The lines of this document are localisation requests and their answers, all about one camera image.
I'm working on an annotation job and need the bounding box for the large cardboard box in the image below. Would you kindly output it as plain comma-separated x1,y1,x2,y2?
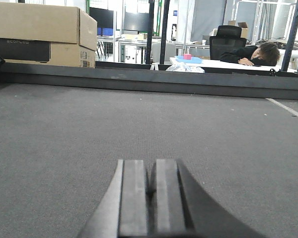
0,2,97,51

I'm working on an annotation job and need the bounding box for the white table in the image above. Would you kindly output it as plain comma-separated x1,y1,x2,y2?
169,57,298,73

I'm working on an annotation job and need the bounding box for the black mesh office chair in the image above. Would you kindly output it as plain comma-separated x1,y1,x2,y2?
209,25,246,60

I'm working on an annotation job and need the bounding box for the lower cardboard box black label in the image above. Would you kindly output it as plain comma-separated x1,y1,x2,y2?
0,38,95,68

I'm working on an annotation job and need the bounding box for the pink block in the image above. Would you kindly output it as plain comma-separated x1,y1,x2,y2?
183,54,192,60

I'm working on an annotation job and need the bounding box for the black vertical post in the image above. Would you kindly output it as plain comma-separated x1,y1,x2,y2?
146,0,155,65
159,0,170,64

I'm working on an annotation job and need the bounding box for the dark conveyor side rail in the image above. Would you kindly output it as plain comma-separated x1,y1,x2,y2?
0,63,298,100

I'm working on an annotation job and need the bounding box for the person in black sleeping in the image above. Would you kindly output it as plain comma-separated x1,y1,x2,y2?
220,41,280,66

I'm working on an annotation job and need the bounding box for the dark blue frame post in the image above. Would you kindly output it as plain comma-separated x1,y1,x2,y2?
281,0,298,71

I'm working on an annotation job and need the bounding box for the light blue tray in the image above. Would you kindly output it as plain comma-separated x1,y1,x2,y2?
175,56,203,64

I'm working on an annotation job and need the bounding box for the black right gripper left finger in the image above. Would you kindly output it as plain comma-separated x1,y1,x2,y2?
77,160,149,238

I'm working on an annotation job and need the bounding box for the clear plastic bag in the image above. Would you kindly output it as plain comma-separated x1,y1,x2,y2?
166,62,205,73

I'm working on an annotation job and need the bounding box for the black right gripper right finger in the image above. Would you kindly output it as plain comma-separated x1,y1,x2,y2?
150,159,264,238

